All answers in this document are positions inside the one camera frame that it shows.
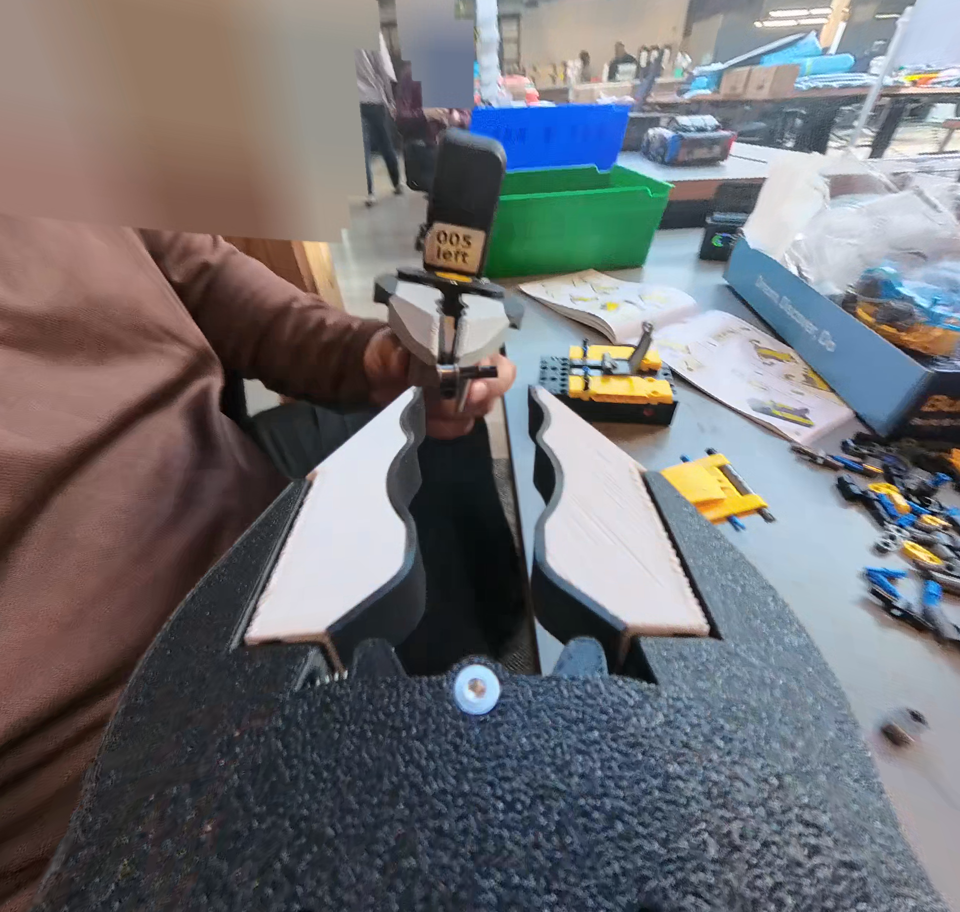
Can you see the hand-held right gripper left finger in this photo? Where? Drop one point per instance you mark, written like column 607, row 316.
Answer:
column 345, row 545

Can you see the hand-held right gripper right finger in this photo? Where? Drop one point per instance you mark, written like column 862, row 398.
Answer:
column 615, row 545

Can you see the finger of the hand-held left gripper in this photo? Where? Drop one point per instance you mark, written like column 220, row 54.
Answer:
column 484, row 331
column 416, row 323

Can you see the grey connector with black pins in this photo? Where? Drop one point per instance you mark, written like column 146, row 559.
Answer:
column 451, row 376

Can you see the black yellow toy base assembly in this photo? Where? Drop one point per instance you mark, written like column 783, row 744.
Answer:
column 607, row 395

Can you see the person's left forearm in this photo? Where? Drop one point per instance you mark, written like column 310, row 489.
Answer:
column 262, row 312

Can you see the grey desk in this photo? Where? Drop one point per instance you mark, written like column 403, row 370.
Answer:
column 810, row 590

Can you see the person's left hand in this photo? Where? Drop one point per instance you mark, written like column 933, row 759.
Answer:
column 397, row 380

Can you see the blue plastic bin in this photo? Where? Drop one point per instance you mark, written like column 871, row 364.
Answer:
column 547, row 136

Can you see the green plastic bin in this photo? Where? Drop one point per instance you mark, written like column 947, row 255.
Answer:
column 570, row 230

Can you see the yellow grey toy hood assembly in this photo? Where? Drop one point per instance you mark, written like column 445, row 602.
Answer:
column 712, row 485

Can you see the wooden table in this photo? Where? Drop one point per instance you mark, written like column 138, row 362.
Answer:
column 300, row 267

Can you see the open instruction booklet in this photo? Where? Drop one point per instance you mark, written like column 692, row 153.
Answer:
column 720, row 357

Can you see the toy race car model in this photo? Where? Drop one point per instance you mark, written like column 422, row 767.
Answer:
column 686, row 140

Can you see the person's brown shirt torso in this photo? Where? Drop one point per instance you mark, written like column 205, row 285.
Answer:
column 112, row 440

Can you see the black device with green display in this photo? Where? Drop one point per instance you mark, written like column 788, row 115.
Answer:
column 724, row 237

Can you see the brown cardboard box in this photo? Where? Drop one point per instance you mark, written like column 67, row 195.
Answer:
column 774, row 81
column 735, row 81

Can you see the pile of small loose bricks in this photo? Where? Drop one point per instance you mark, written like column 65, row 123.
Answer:
column 900, row 522

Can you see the blue cardboard box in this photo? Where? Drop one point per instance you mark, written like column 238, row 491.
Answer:
column 825, row 342

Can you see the white plastic bag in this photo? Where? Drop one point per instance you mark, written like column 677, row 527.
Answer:
column 787, row 200

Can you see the grey axle connector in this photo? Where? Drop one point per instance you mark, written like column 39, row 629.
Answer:
column 904, row 727

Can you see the blue rolled mat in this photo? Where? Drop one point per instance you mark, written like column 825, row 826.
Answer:
column 825, row 65

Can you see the clear bag with blue parts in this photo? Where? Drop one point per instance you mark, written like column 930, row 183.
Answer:
column 885, row 275

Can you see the far wooden workbench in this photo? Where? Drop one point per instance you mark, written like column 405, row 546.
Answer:
column 862, row 95

